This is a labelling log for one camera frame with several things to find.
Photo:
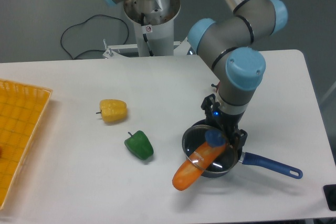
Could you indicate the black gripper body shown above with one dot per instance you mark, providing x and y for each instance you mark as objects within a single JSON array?
[{"x": 217, "y": 116}]

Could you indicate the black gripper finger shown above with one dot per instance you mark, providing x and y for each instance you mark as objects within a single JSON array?
[
  {"x": 229, "y": 132},
  {"x": 240, "y": 137}
]

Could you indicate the glass pot lid blue knob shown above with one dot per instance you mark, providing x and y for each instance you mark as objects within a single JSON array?
[{"x": 199, "y": 134}]

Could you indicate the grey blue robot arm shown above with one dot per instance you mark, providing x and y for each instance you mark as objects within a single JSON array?
[{"x": 224, "y": 47}]

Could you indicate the red toy bell pepper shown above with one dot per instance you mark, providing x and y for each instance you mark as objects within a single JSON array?
[{"x": 216, "y": 87}]

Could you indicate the orange toy baguette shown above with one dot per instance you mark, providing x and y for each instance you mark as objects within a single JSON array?
[{"x": 195, "y": 165}]

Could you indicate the green toy bell pepper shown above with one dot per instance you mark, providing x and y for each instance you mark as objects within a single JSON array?
[{"x": 139, "y": 145}]

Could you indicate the black device at table edge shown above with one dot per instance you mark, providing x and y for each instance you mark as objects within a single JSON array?
[{"x": 330, "y": 196}]

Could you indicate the yellow toy bell pepper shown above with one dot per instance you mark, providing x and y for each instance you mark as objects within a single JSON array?
[{"x": 112, "y": 110}]

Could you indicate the yellow plastic basket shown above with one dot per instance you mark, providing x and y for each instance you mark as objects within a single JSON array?
[{"x": 22, "y": 107}]

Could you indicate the dark pot blue handle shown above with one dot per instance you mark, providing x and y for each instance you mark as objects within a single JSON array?
[{"x": 247, "y": 158}]

